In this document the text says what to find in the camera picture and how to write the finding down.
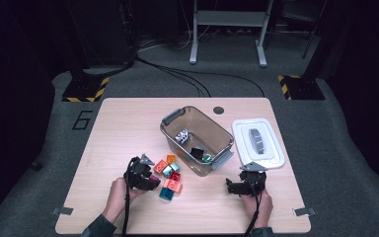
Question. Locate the white metal desk frame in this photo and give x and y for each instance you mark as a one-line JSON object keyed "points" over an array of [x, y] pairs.
{"points": [[230, 18]]}

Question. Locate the white box lid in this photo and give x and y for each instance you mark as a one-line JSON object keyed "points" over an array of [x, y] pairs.
{"points": [[269, 131]]}

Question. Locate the black cabinet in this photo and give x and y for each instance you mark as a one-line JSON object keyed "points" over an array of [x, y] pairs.
{"points": [[105, 33]]}

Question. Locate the person's right hand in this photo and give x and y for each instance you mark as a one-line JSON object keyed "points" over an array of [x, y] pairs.
{"points": [[261, 210]]}

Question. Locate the person's left hand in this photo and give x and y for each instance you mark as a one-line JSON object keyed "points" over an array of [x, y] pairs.
{"points": [[118, 200]]}

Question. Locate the black striped stand base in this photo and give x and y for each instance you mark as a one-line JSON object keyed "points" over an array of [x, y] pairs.
{"points": [[84, 89], [304, 88]]}

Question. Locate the clear grey plastic storage box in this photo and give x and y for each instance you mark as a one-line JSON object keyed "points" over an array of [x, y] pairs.
{"points": [[207, 128]]}

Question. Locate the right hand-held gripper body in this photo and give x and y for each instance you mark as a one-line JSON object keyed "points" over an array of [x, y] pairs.
{"points": [[253, 184]]}

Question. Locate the orange toy block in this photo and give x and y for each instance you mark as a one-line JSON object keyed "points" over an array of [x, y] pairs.
{"points": [[170, 159]]}

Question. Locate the coral red toy block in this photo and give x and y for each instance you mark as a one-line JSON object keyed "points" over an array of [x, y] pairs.
{"points": [[160, 166]]}

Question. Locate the grey table edge bracket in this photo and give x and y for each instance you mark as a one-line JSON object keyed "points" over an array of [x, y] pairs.
{"points": [[61, 211], [305, 211]]}

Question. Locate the black toy block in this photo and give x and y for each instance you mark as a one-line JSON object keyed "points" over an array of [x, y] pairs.
{"points": [[197, 153]]}

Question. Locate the salmon pink toy block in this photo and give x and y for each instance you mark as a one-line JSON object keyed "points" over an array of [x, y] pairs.
{"points": [[173, 186]]}

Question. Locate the green toy block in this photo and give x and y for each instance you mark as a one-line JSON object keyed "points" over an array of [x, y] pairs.
{"points": [[207, 158]]}

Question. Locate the light teal toy block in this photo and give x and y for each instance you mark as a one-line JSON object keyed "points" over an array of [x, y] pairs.
{"points": [[175, 167]]}

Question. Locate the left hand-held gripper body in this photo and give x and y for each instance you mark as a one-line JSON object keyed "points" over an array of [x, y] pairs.
{"points": [[138, 174]]}

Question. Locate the magenta toy block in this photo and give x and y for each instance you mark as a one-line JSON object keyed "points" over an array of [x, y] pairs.
{"points": [[155, 180]]}

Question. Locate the pale mint toy block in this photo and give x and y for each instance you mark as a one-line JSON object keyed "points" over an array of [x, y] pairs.
{"points": [[167, 171]]}

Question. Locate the small dark floor object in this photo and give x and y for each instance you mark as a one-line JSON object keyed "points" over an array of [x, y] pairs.
{"points": [[37, 166]]}

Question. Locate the white toy ambulance car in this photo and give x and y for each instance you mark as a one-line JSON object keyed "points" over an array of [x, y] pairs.
{"points": [[182, 136]]}

